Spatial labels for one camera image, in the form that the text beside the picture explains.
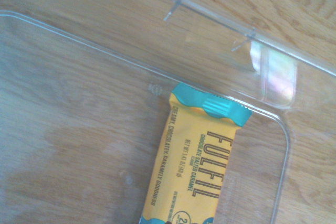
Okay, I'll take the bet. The clear rectangular plastic container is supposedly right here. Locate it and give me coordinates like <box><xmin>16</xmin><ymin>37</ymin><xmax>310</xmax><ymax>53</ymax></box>
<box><xmin>0</xmin><ymin>0</ymin><xmax>336</xmax><ymax>224</ymax></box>

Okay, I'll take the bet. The teal and yellow protein bar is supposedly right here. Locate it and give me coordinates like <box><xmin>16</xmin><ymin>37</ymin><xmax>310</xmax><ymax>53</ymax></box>
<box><xmin>140</xmin><ymin>82</ymin><xmax>253</xmax><ymax>224</ymax></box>

